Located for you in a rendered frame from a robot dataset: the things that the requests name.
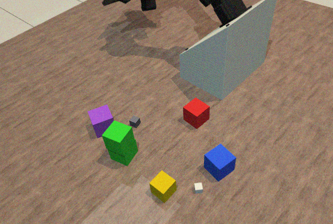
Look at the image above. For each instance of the yellow block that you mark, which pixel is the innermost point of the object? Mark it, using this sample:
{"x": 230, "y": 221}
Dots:
{"x": 163, "y": 186}

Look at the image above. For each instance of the purple block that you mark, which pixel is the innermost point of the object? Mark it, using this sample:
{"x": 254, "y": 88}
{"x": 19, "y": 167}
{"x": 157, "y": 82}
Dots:
{"x": 101, "y": 119}

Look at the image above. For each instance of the red block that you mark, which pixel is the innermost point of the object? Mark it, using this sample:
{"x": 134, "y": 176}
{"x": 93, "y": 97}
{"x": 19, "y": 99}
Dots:
{"x": 196, "y": 113}

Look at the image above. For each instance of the green block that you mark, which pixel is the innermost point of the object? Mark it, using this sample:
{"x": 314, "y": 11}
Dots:
{"x": 128, "y": 156}
{"x": 118, "y": 137}

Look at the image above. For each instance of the blue cube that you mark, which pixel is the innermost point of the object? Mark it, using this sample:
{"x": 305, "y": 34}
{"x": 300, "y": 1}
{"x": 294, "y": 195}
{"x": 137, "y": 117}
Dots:
{"x": 219, "y": 162}

